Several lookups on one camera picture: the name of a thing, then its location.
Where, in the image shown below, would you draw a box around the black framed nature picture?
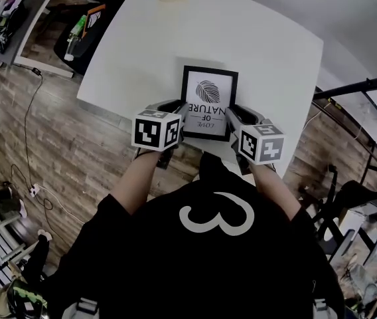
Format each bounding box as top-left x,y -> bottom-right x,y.
181,64 -> 239,142

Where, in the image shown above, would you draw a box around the black padded office chair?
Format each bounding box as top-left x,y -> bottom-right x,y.
54,0 -> 135,76

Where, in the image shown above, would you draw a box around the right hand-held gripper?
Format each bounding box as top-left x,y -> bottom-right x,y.
225,106 -> 286,176

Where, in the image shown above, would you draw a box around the orange-edged flat panel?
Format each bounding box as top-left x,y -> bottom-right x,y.
84,3 -> 107,38

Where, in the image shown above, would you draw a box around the person's black trouser leg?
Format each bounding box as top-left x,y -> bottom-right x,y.
198,151 -> 258,187

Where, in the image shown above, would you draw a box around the green patterned bag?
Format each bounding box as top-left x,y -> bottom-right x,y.
7,279 -> 48,319

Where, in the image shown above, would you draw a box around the black floor cable with adapter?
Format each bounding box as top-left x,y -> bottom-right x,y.
11,66 -> 48,212

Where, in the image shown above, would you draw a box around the green and clear bottle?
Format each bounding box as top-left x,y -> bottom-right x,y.
64,14 -> 88,62

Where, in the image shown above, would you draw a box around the person's black printed shirt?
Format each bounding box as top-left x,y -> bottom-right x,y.
44,177 -> 345,319

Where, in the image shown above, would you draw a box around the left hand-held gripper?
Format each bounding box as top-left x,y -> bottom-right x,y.
131,98 -> 190,169

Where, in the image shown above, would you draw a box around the person's right forearm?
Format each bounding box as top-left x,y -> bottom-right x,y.
250,163 -> 302,221

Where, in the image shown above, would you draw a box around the person's left forearm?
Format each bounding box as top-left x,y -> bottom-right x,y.
112,150 -> 165,215

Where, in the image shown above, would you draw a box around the white floor cable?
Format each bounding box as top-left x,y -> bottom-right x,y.
38,185 -> 85,225

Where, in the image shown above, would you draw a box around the grey side table white legs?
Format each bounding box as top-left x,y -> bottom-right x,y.
0,0 -> 75,78

